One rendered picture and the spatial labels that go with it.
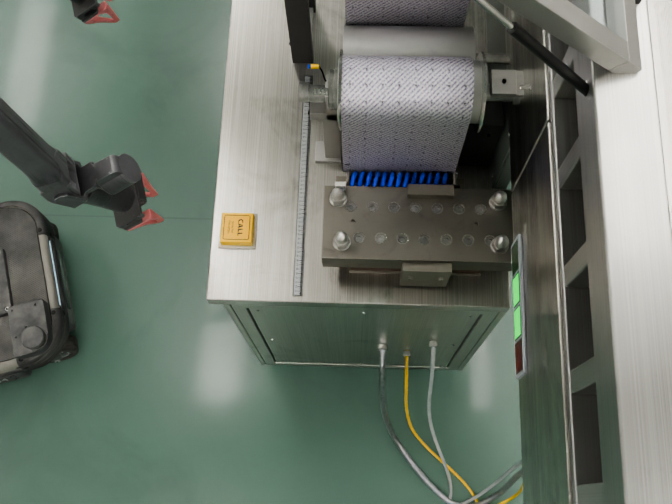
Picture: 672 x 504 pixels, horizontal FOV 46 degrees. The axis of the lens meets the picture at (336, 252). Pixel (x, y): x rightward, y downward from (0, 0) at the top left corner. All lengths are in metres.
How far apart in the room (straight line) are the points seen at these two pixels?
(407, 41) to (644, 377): 0.86
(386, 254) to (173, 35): 1.75
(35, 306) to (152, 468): 0.62
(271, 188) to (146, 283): 1.04
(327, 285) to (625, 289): 0.87
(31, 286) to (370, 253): 1.30
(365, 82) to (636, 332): 0.70
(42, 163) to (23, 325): 1.20
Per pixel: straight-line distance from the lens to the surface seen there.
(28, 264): 2.62
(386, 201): 1.64
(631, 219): 1.01
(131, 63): 3.11
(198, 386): 2.62
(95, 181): 1.48
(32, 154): 1.35
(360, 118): 1.46
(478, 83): 1.45
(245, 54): 1.97
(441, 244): 1.61
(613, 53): 1.05
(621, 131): 1.06
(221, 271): 1.75
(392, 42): 1.57
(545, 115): 1.30
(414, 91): 1.44
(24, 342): 2.46
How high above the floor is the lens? 2.55
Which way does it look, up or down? 72 degrees down
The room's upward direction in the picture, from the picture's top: 4 degrees counter-clockwise
